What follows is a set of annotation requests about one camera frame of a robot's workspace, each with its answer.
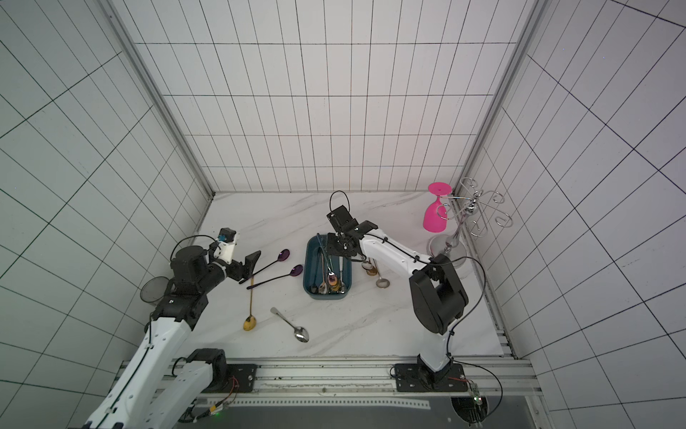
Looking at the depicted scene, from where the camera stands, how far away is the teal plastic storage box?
0.90 m

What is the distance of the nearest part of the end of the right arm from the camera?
0.64 m

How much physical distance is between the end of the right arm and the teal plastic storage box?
161mm
